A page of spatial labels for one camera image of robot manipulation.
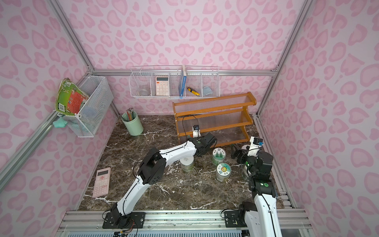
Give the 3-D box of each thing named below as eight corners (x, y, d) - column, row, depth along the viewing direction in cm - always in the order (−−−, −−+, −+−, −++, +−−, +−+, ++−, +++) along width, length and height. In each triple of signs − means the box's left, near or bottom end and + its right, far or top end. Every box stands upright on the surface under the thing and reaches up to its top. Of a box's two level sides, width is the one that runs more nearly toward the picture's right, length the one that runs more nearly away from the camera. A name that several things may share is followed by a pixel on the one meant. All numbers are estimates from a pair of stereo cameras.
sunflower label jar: (216, 181, 87) (218, 176, 81) (215, 169, 92) (216, 162, 86) (229, 181, 87) (232, 176, 81) (227, 169, 92) (230, 162, 86)
